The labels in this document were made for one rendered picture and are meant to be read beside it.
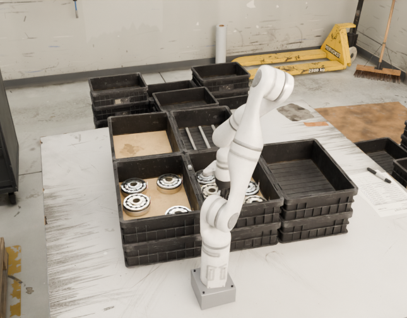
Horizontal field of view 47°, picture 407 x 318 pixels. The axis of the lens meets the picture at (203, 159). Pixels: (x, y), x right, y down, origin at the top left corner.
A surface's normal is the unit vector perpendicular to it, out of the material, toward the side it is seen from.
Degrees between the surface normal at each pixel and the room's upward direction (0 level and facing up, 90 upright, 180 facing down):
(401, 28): 90
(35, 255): 0
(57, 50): 90
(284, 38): 90
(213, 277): 90
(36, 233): 0
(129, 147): 0
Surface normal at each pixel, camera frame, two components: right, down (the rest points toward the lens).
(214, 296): 0.31, 0.52
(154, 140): 0.01, -0.84
